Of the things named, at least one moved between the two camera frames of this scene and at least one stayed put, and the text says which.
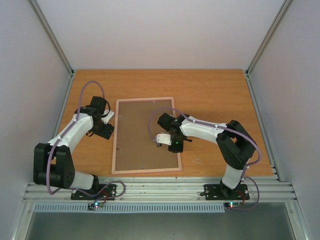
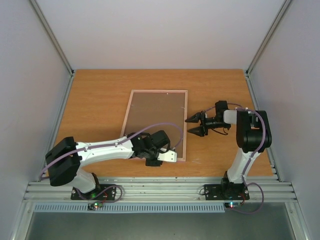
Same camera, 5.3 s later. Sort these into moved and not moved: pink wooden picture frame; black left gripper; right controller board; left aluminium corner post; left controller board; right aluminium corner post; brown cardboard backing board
Moved: brown cardboard backing board; pink wooden picture frame; black left gripper
Not moved: right controller board; right aluminium corner post; left aluminium corner post; left controller board
